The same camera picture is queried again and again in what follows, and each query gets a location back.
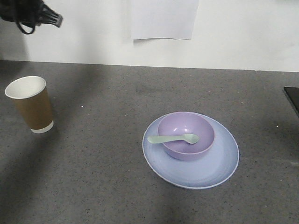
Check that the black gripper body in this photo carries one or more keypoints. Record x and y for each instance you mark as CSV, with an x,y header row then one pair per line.
x,y
24,11

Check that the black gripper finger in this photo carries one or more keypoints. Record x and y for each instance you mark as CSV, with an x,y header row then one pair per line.
x,y
51,16
56,23

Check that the brown paper cup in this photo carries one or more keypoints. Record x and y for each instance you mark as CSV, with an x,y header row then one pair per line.
x,y
31,99

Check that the lilac plastic bowl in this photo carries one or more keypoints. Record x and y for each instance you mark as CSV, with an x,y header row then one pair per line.
x,y
179,123

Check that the pale green plastic spoon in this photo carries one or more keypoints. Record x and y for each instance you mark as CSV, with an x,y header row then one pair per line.
x,y
189,138

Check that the light blue plastic plate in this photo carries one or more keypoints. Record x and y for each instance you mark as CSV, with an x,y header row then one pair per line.
x,y
214,167

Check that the black induction cooktop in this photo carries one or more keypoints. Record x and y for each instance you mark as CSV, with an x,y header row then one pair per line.
x,y
292,94

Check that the white paper sheet on wall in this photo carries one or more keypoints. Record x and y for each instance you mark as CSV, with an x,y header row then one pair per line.
x,y
163,19

